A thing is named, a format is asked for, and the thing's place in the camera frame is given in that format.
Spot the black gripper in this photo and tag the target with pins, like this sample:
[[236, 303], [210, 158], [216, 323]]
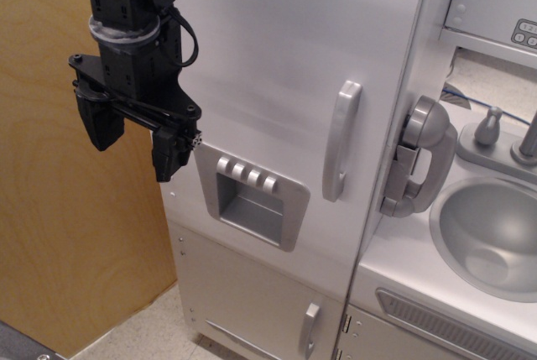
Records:
[[139, 84]]

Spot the white toy fridge door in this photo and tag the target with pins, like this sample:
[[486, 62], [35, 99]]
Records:
[[266, 79]]

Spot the silver fridge door handle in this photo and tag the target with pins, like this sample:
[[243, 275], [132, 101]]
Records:
[[342, 122]]

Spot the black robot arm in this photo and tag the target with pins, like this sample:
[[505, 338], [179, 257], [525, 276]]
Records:
[[130, 23]]

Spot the wooden plywood board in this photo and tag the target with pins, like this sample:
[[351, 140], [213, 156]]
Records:
[[84, 241]]

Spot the silver ice dispenser panel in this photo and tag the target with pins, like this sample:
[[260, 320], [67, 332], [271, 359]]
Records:
[[258, 201]]

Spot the white lower freezer door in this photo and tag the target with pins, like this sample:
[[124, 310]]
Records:
[[245, 306]]

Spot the silver door hinge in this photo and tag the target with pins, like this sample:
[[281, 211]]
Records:
[[346, 323]]

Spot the grey toy telephone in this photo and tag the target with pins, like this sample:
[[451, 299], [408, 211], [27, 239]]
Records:
[[422, 160]]

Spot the grey toy faucet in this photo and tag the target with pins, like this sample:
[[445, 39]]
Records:
[[487, 145]]

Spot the silver toy sink basin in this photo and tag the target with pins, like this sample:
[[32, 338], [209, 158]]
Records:
[[485, 230]]

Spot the grey toy microwave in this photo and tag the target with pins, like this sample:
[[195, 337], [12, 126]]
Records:
[[505, 29]]

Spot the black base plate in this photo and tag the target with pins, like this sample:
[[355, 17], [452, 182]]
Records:
[[18, 346]]

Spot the silver lower door handle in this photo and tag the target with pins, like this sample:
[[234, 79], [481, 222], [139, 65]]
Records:
[[306, 343]]

